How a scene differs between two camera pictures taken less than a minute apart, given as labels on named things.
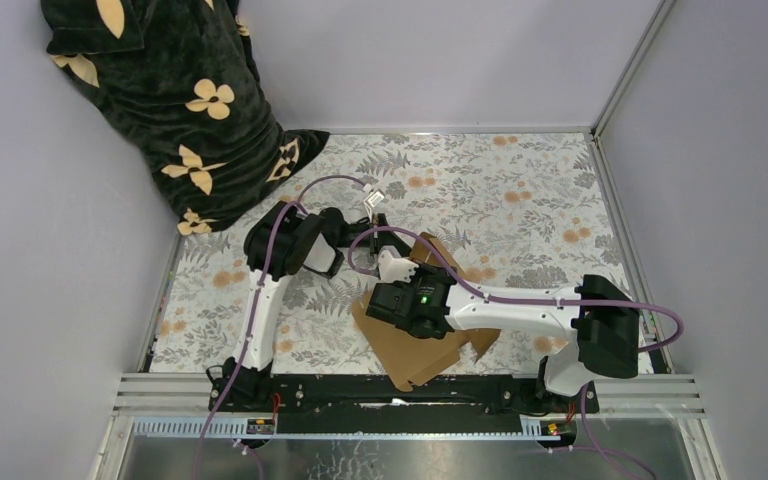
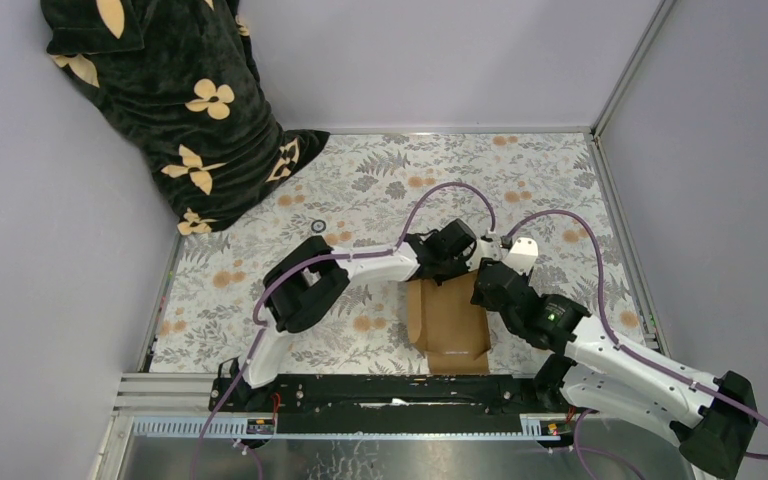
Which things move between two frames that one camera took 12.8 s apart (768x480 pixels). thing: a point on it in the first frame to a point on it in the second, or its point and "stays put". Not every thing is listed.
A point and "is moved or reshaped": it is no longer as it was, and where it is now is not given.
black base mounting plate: [374, 405] stays put
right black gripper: [421, 270] to [478, 298]
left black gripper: [378, 233] to [462, 256]
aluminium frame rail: [176, 406] stays put
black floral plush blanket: [181, 82] stays put
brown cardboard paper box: [416, 359] is moved or reshaped
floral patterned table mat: [399, 254] stays put
